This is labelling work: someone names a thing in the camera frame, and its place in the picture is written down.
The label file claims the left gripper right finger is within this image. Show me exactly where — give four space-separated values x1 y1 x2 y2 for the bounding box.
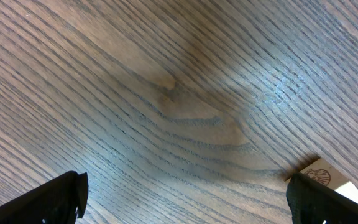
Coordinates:
286 173 358 224

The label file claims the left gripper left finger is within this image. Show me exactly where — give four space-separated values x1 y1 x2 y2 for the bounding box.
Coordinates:
0 171 89 224

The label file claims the wooden block blue side left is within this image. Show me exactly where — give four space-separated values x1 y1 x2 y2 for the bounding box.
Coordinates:
300 158 358 203

